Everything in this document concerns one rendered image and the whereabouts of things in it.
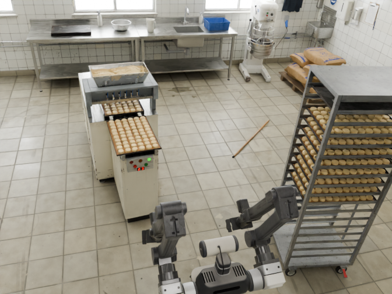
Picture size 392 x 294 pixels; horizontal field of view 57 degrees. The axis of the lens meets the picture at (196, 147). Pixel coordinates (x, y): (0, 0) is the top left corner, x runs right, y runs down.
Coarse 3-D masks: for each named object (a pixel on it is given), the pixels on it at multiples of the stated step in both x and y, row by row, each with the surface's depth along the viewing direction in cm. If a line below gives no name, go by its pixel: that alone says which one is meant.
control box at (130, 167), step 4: (140, 156) 320; (144, 156) 321; (148, 156) 321; (152, 156) 322; (128, 160) 315; (132, 160) 317; (136, 160) 318; (144, 160) 321; (152, 160) 325; (128, 164) 318; (132, 164) 319; (136, 164) 321; (140, 164) 322; (144, 164) 324; (148, 164) 326; (152, 164) 327; (128, 168) 320; (132, 168) 322; (136, 168) 323; (140, 168) 324; (144, 168) 326; (148, 168) 328; (128, 172) 323
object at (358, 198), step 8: (296, 176) 303; (304, 192) 286; (312, 200) 282; (320, 200) 281; (328, 200) 282; (336, 200) 282; (344, 200) 283; (352, 200) 285; (360, 200) 285; (368, 200) 286
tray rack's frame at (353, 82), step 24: (336, 72) 250; (360, 72) 253; (384, 72) 255; (360, 96) 222; (384, 96) 224; (384, 192) 273; (336, 216) 352; (288, 240) 340; (360, 240) 305; (312, 264) 318; (336, 264) 321
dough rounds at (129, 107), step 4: (104, 104) 378; (108, 104) 383; (112, 104) 379; (116, 104) 381; (120, 104) 383; (124, 104) 380; (128, 104) 381; (132, 104) 381; (136, 104) 382; (104, 108) 375; (108, 108) 371; (112, 108) 372; (116, 108) 373; (120, 108) 373; (124, 108) 374; (128, 108) 378; (132, 108) 374; (136, 108) 375; (140, 108) 375; (104, 112) 369; (108, 112) 365; (112, 112) 370; (116, 112) 366; (120, 112) 367; (124, 112) 371; (128, 112) 371
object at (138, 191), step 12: (120, 156) 318; (132, 156) 320; (156, 156) 328; (120, 168) 327; (156, 168) 335; (120, 180) 344; (132, 180) 333; (144, 180) 338; (156, 180) 344; (120, 192) 363; (132, 192) 342; (144, 192) 347; (156, 192) 353; (132, 204) 350; (144, 204) 355; (156, 204) 362; (132, 216) 360; (144, 216) 369
